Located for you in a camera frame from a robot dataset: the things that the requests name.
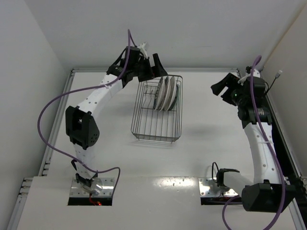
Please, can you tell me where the white black rimmed plate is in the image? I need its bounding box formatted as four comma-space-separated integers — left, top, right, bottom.
164, 76, 175, 111

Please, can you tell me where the small blue patterned plate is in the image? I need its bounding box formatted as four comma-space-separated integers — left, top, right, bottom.
169, 84, 180, 110

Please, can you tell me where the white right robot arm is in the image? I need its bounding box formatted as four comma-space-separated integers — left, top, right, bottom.
211, 70, 295, 213

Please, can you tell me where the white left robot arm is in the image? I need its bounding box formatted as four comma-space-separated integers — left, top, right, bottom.
65, 46, 167, 190

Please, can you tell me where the black wall cable with plug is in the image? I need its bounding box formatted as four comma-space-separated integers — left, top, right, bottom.
262, 70, 283, 95

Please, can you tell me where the grey wire dish rack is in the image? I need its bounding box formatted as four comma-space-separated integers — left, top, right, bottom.
131, 75, 183, 143

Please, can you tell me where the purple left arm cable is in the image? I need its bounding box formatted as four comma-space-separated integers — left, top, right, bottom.
37, 29, 135, 192

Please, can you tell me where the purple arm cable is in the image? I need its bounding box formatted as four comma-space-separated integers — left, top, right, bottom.
222, 55, 287, 230
37, 29, 135, 192

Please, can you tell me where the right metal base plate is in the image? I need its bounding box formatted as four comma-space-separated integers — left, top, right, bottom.
198, 177, 243, 198

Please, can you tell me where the metal base plate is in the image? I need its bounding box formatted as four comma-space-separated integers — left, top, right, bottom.
198, 177, 243, 198
70, 177, 115, 198

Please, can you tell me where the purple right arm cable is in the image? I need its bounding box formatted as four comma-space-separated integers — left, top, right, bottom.
222, 55, 287, 230

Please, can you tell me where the aluminium table frame rail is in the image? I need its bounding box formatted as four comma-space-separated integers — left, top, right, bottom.
6, 68, 307, 230

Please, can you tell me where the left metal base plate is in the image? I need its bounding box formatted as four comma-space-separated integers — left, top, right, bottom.
70, 177, 115, 198

